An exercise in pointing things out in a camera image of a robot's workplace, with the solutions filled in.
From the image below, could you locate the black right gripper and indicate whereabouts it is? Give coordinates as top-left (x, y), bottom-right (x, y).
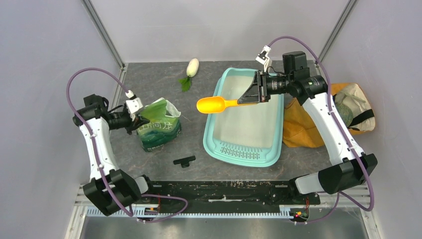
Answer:
top-left (237, 70), bottom-right (293, 104)

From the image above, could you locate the orange plastic scoop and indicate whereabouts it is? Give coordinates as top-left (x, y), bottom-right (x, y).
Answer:
top-left (196, 96), bottom-right (239, 114)

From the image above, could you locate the teal plastic litter box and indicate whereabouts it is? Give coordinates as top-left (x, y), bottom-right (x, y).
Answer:
top-left (203, 67), bottom-right (285, 168)

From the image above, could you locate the green litter bag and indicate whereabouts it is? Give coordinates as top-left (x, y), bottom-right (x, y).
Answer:
top-left (136, 98), bottom-right (181, 152)

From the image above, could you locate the black bag clip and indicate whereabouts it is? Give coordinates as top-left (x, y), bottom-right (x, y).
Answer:
top-left (173, 155), bottom-right (196, 168)

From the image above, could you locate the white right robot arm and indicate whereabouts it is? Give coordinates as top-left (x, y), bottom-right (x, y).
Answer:
top-left (237, 51), bottom-right (378, 204)

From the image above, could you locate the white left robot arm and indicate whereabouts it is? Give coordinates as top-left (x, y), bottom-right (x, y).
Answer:
top-left (73, 94), bottom-right (156, 216)

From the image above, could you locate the orange cloth bag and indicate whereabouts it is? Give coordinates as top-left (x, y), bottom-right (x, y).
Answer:
top-left (283, 83), bottom-right (376, 148)

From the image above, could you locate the white toy radish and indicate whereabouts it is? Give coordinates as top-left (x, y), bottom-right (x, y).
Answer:
top-left (179, 58), bottom-right (199, 92)

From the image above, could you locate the green netted melon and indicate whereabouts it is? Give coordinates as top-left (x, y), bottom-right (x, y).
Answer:
top-left (335, 103), bottom-right (354, 127)

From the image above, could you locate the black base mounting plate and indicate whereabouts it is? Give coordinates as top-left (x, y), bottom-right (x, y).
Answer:
top-left (137, 180), bottom-right (320, 214)

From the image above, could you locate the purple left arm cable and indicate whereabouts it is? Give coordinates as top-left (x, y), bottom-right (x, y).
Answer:
top-left (66, 67), bottom-right (189, 225)

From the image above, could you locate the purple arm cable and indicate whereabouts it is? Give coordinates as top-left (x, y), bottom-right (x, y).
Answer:
top-left (66, 67), bottom-right (189, 225)
top-left (267, 35), bottom-right (376, 225)

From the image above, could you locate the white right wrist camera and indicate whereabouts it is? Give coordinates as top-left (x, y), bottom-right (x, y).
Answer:
top-left (255, 45), bottom-right (272, 73)

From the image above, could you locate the white slotted cable duct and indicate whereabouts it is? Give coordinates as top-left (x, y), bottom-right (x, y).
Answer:
top-left (85, 206), bottom-right (292, 219)

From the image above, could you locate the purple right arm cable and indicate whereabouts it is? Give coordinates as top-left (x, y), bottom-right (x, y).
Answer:
top-left (267, 35), bottom-right (376, 225)

